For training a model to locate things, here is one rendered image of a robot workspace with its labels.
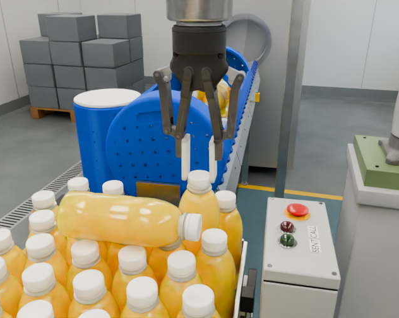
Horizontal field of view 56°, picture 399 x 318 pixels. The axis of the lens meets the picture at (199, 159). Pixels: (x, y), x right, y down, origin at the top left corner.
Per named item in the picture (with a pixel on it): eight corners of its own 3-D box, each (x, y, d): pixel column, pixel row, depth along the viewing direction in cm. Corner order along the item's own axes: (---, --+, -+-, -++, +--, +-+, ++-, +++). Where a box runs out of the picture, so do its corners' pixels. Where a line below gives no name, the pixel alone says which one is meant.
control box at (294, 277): (317, 247, 71) (325, 200, 67) (330, 334, 53) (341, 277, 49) (264, 241, 73) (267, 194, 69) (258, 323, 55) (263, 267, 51)
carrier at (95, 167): (160, 274, 188) (143, 242, 212) (151, 103, 153) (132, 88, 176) (102, 291, 177) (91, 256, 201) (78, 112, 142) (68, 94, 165)
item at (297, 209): (307, 209, 65) (308, 203, 64) (309, 220, 61) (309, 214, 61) (286, 207, 65) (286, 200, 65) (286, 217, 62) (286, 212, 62)
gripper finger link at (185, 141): (185, 140, 57) (181, 139, 57) (185, 181, 60) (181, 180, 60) (190, 133, 60) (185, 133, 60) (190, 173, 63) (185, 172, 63)
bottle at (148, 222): (49, 227, 52) (180, 243, 49) (65, 182, 56) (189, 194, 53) (69, 243, 58) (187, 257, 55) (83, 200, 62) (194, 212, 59)
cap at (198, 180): (198, 192, 59) (198, 182, 58) (182, 184, 62) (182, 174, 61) (216, 185, 61) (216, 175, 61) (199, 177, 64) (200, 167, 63)
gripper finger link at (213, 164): (212, 135, 59) (216, 135, 59) (212, 175, 62) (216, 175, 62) (208, 142, 57) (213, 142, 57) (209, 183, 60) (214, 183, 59)
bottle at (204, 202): (196, 294, 64) (197, 199, 57) (170, 273, 69) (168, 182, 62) (225, 275, 69) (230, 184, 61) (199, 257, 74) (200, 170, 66)
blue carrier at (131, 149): (254, 107, 167) (248, 40, 156) (231, 210, 89) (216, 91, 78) (191, 112, 174) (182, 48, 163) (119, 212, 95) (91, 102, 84)
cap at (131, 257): (127, 276, 52) (126, 265, 51) (113, 261, 55) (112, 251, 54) (151, 264, 54) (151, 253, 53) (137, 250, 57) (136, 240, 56)
